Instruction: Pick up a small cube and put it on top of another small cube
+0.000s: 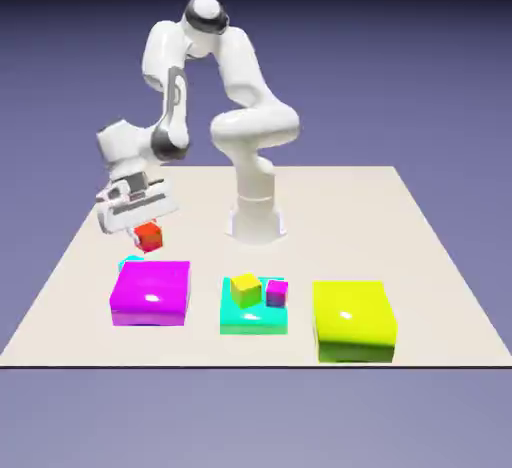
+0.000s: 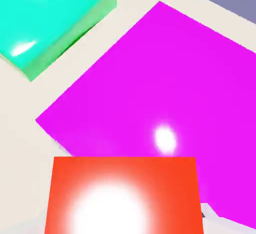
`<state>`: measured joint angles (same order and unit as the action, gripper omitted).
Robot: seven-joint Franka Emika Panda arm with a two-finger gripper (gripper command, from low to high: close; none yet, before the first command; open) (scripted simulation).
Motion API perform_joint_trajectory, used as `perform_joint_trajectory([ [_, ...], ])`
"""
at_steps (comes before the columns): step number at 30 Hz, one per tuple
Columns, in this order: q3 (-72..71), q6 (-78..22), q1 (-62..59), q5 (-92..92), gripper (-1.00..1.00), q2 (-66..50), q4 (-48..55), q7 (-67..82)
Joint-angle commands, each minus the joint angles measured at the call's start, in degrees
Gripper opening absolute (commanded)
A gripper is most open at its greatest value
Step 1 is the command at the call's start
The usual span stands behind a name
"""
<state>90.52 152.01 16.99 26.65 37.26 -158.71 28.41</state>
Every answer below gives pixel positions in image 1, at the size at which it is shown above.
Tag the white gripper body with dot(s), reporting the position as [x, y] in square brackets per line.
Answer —
[136, 212]

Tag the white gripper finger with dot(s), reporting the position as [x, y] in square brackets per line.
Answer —
[132, 234]

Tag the small red cube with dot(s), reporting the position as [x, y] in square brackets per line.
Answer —
[148, 237]

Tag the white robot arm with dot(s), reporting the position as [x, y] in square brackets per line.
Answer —
[244, 76]

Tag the small cyan cube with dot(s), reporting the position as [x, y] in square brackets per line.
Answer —
[128, 259]

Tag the small yellow cube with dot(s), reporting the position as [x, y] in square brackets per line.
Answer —
[245, 289]

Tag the small magenta cube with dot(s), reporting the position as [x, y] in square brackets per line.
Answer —
[276, 292]

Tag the large magenta box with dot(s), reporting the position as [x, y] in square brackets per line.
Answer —
[150, 290]

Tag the large cyan box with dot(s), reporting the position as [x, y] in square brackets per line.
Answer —
[252, 318]

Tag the large yellow box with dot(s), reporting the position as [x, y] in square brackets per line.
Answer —
[352, 318]

